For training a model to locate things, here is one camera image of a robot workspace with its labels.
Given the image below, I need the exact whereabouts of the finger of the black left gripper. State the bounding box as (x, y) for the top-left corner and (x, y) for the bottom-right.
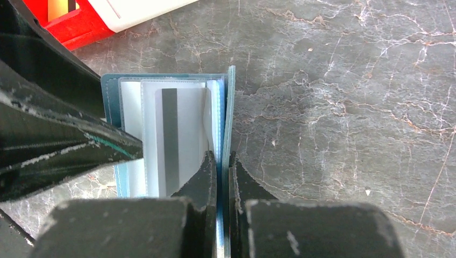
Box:
(1, 1), (105, 118)
(1, 62), (143, 202)

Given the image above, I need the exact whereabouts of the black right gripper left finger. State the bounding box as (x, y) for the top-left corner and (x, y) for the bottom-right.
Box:
(31, 151), (217, 257)

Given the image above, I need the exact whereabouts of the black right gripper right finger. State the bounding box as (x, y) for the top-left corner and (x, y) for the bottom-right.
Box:
(227, 152), (404, 257)

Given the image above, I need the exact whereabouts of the white card with magnetic stripe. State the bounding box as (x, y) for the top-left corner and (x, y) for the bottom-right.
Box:
(155, 88), (208, 197)

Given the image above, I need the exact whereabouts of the red plastic bin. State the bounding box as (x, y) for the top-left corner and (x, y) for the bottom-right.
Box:
(22, 0), (114, 51)

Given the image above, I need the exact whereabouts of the white plastic bin middle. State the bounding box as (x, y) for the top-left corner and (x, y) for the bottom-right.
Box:
(89, 0), (196, 33)

